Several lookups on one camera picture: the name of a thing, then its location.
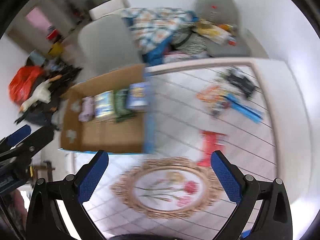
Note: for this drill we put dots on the red snack bag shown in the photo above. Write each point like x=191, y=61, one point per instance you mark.
x=212, y=141

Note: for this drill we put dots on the purple soft cloth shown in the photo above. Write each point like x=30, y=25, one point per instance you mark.
x=87, y=109

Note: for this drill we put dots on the zebra striped cushion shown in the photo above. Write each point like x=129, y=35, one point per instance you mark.
x=188, y=43

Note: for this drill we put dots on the green snack bag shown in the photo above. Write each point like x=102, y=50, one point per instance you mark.
x=121, y=111

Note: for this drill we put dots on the blue bear tissue pack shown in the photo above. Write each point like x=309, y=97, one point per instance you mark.
x=137, y=97

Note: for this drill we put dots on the long blue snack pack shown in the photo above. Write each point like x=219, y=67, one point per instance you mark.
x=251, y=113

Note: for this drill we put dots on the black snack bag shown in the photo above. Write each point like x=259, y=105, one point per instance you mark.
x=235, y=77

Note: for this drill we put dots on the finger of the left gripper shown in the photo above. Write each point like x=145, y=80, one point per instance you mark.
x=22, y=144

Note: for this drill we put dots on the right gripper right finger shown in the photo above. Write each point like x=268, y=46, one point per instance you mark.
x=274, y=219

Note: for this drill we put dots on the red plastic bag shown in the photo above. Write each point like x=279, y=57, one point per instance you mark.
x=22, y=83

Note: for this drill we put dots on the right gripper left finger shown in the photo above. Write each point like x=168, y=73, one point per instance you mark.
x=44, y=219

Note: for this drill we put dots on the plaid blanket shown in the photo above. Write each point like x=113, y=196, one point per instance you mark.
x=153, y=28

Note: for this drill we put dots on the white goose plush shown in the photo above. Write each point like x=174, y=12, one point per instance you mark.
x=41, y=93

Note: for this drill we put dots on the orange snack bag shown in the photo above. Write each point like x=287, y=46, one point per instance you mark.
x=211, y=94

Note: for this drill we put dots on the grey armchair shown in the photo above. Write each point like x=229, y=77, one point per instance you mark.
x=107, y=45

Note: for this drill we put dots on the yellow patterned book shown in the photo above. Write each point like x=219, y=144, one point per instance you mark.
x=212, y=32

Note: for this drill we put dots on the yellow tissue pack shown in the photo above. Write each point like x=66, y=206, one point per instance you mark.
x=104, y=105

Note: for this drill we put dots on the cardboard box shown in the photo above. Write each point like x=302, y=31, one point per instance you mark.
x=132, y=136

